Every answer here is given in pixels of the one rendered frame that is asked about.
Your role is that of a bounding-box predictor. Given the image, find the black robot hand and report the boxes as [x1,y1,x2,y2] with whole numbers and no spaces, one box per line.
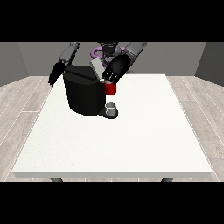
[101,53,132,85]
[47,59,70,88]

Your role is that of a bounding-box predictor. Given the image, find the pale grey machine lid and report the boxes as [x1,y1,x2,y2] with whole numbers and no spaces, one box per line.
[89,57,106,82]

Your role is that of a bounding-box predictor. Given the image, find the red pod holder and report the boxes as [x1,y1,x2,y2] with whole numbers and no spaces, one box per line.
[103,82,117,96]

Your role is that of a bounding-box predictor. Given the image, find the black coffee machine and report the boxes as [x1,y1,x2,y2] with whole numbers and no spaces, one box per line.
[62,65,119,119]

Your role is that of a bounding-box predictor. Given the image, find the grey robot trunk purple rings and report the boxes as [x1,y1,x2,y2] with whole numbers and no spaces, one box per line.
[90,42,129,66]

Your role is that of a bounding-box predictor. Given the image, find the small grey cup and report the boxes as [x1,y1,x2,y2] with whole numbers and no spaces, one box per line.
[105,101,117,116]

